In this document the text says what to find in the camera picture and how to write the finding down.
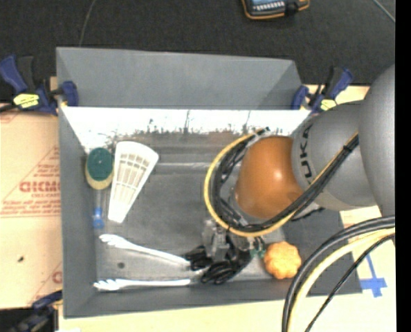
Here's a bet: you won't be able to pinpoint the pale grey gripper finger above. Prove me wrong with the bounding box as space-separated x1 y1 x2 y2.
214 232 230 260
201 219 216 256

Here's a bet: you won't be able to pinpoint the orange toy pumpkin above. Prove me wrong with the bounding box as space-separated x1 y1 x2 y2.
263 241 302 280

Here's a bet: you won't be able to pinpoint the grey metal bin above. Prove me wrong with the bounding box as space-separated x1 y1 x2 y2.
55 46 363 317

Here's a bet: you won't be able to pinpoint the white plastic fan-shaped strainer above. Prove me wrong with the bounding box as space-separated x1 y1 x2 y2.
107 140 160 224

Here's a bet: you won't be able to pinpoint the green and yellow dish brush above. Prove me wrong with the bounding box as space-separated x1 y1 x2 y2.
85 147 115 230

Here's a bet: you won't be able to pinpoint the brown cardboard board red print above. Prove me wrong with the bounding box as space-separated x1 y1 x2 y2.
0 104 65 311

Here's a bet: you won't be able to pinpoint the white tongs with black handles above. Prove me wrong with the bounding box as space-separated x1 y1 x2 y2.
93 233 250 292

